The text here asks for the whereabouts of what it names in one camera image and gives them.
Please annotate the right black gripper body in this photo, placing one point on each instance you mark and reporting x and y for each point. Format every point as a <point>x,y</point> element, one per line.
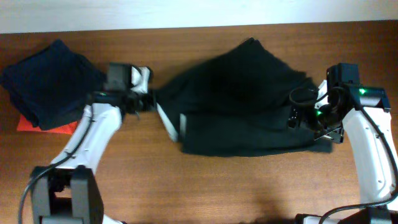
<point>296,116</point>

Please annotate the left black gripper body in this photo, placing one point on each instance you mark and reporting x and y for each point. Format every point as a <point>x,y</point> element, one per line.
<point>146,101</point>

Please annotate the black shorts garment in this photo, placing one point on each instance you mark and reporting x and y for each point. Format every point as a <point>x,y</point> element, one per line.
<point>238,104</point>

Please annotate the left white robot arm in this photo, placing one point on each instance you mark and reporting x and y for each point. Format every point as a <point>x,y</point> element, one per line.
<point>66,190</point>

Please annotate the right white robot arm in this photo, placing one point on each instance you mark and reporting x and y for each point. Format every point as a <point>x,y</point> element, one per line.
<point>361,113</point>

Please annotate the folded navy blue garment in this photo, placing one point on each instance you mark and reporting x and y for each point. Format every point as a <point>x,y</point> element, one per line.
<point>50,88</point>

